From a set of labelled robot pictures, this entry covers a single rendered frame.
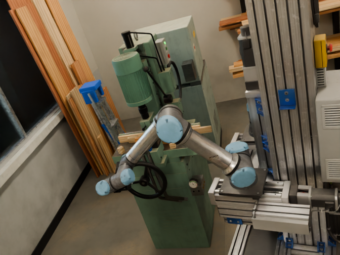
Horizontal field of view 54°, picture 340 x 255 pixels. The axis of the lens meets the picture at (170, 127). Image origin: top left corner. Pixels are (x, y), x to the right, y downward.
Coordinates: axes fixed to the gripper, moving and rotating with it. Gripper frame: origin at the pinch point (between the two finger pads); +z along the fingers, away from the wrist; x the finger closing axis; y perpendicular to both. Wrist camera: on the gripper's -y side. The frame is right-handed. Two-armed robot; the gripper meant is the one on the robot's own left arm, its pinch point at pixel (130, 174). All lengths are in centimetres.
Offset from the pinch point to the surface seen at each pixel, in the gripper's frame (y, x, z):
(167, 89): -51, 18, 36
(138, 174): 3.9, -8.5, 29.5
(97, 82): -76, -60, 83
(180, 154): -7.1, 25.5, 23.2
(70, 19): -181, -140, 178
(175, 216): 38, 7, 49
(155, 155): -9.0, 13.0, 11.1
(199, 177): 11, 31, 40
